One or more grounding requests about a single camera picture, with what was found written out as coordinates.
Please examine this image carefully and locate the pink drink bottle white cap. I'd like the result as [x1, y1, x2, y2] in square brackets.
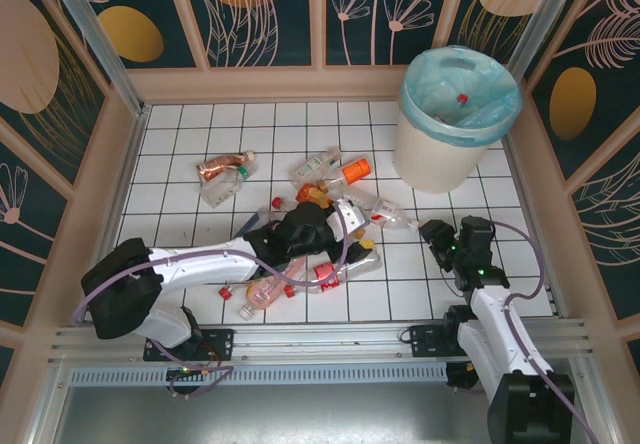
[237, 258, 307, 321]

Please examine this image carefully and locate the clear bottle white green label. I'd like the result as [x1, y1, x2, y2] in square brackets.
[291, 146, 344, 190]

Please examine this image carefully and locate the copper label plastic bottle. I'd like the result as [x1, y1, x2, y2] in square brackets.
[195, 150, 256, 184]

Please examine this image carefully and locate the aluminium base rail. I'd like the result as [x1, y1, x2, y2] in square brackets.
[47, 316, 599, 371]

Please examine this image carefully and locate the red label cola bottle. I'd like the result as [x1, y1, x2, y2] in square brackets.
[284, 251, 384, 299]

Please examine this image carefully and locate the orange juice plastic bottle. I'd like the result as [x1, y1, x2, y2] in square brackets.
[295, 182, 335, 211]

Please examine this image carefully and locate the perforated metal cable tray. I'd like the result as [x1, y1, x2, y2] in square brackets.
[67, 361, 451, 386]

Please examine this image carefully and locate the clear bottle green neck ring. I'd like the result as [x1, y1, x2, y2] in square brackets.
[198, 164, 261, 209]

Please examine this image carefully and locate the aluminium frame post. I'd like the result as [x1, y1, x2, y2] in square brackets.
[507, 0, 589, 83]
[40, 0, 151, 118]

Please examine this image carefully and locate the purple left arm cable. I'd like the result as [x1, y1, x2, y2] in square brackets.
[73, 203, 351, 400]

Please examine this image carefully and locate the orange label bottle brown cap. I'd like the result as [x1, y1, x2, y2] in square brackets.
[318, 157, 374, 191]

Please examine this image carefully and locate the grey metal sheet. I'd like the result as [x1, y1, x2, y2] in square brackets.
[29, 381, 619, 444]

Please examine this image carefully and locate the clear bottle red white label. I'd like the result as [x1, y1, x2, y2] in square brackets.
[349, 191, 422, 234]

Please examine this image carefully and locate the light blue bin liner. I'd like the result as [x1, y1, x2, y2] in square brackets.
[402, 43, 524, 144]

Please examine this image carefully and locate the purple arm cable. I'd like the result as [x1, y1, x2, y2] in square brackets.
[73, 203, 351, 400]
[487, 219, 601, 444]

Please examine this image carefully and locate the cream plastic waste bin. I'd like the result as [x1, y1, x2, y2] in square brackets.
[391, 44, 524, 195]

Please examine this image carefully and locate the aluminium side rail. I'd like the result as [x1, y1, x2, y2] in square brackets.
[79, 103, 151, 328]
[503, 138, 569, 320]

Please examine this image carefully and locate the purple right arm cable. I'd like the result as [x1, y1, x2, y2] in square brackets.
[487, 219, 601, 444]

